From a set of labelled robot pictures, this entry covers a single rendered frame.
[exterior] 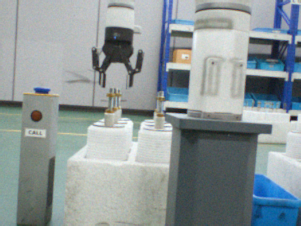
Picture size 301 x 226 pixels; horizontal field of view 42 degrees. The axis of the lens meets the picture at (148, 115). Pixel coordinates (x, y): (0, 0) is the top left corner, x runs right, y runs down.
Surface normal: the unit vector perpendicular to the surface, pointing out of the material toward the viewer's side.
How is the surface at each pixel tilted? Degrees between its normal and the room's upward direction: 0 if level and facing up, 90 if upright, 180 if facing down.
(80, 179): 90
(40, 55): 90
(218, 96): 90
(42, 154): 90
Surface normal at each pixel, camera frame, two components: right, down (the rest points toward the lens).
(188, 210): -0.62, 0.00
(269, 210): 0.00, 0.09
